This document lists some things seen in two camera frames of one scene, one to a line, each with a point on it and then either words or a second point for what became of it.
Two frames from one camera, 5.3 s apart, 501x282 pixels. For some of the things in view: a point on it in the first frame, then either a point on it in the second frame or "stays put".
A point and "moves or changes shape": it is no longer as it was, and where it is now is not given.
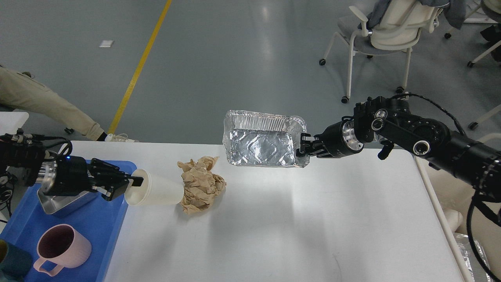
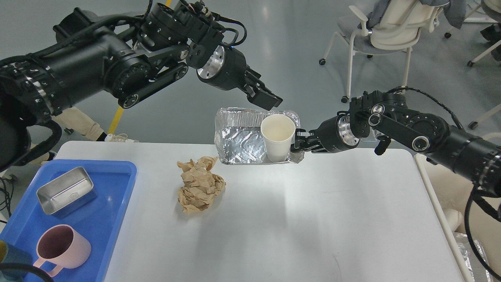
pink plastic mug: x=62 y=244 stays put
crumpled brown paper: x=201 y=186 stays put
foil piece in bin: x=479 y=271 stays put
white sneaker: x=119 y=137 stays put
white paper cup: x=154 y=190 -> x=278 y=130
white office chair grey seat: x=397 y=29 stays put
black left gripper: x=71 y=177 -> x=228 y=71
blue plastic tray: x=101 y=220 stays put
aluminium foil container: x=260 y=139 moves or changes shape
